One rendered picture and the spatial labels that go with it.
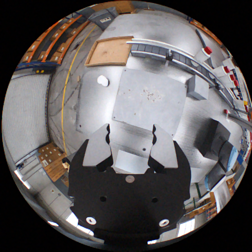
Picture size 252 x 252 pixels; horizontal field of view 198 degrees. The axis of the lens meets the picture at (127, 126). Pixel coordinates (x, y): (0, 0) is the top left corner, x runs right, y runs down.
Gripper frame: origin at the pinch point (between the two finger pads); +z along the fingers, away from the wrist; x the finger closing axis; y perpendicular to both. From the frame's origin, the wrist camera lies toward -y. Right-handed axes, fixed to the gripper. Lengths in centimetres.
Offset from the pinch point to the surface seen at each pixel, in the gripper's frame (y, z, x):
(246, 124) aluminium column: -8, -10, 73
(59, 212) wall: 406, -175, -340
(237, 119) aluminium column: -5, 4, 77
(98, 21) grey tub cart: -179, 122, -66
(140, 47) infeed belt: -29.3, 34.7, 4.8
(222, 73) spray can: -24, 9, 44
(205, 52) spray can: -28.3, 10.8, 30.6
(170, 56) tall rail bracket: -20.2, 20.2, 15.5
